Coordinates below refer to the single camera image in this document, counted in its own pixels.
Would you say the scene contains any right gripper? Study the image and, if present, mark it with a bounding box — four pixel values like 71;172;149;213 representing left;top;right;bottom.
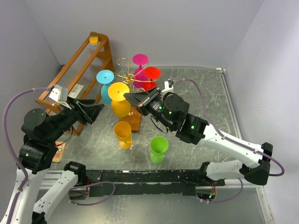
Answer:
123;86;175;130

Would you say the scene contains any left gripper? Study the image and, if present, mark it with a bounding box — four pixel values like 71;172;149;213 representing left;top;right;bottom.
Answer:
45;94;105;142

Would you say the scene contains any orange wine glass front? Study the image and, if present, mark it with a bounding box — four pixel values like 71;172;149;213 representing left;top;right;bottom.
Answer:
108;82;131;118

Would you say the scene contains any orange wine glass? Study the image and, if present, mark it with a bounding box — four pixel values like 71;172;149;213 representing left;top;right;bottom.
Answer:
114;121;133;149
108;82;131;118

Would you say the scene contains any pink wine glass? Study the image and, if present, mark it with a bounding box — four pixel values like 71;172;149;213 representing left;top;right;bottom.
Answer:
132;54;149;88

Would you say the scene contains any red wine glass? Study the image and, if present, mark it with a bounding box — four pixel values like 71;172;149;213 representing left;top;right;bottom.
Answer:
142;67;161;91

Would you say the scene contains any blue wine glass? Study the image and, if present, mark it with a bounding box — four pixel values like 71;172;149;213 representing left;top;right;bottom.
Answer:
96;70;114;105

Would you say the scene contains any green wine glass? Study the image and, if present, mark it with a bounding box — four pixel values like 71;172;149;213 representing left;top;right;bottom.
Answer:
150;136;169;163

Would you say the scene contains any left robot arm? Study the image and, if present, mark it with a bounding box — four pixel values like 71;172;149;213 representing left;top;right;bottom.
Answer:
1;98;104;224

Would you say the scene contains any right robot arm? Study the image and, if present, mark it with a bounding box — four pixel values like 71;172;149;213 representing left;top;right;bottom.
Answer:
123;87;273;186

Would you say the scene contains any wooden rack shelf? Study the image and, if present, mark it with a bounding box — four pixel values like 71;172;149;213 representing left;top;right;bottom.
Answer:
35;31;112;136

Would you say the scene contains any small card box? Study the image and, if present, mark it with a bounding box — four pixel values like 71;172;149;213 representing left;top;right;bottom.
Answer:
68;84;85;98

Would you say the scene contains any orange picture card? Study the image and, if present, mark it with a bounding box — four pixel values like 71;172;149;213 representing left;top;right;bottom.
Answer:
52;142;66;163

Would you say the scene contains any yellow block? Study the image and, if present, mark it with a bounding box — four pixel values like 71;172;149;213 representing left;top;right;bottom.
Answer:
89;36;99;46

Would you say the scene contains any gold wire glass rack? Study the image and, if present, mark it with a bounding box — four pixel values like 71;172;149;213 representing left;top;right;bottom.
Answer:
116;58;149;133

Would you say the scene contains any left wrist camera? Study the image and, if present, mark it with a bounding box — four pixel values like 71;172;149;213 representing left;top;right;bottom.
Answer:
49;84;69;104

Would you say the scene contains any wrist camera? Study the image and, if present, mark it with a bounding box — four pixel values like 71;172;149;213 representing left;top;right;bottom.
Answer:
49;84;69;104
161;79;174;95

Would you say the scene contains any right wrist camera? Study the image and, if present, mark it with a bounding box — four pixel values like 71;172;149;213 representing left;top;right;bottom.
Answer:
161;79;174;95

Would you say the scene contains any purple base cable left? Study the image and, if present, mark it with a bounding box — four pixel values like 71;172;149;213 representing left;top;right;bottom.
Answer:
67;180;116;206

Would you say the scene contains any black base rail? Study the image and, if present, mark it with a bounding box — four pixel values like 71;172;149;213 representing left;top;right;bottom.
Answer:
75;169;225;197

